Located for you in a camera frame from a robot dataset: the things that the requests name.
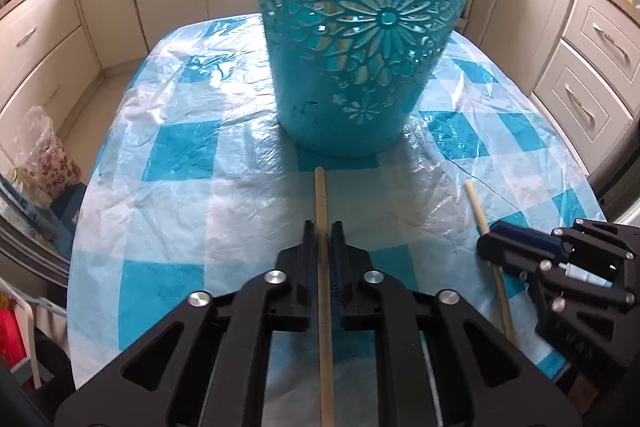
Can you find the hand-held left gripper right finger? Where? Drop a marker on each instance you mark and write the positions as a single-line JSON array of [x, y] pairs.
[[340, 257]]

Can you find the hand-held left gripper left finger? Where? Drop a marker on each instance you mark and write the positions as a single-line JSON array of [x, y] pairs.
[[311, 257]]

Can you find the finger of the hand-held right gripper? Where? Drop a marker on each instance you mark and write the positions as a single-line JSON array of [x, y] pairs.
[[505, 252], [530, 239]]

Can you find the single wooden chopstick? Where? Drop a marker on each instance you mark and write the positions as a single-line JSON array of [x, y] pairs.
[[320, 202], [475, 207]]

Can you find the teal plastic openwork basket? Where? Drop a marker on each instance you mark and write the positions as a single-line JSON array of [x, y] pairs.
[[370, 57]]

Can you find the blue checkered plastic tablecloth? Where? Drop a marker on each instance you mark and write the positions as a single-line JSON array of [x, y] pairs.
[[175, 207]]

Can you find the white cabinet with panelled drawers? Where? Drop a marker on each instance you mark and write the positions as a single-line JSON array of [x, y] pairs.
[[575, 72]]

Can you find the floral plastic bag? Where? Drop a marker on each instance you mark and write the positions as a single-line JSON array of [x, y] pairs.
[[50, 167]]

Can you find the folding drying rack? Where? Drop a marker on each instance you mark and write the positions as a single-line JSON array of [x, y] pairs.
[[30, 342]]

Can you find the white base cabinet with long drawers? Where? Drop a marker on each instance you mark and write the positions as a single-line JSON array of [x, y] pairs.
[[40, 57]]

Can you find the sliding door frame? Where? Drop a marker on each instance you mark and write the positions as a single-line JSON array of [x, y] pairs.
[[30, 237]]

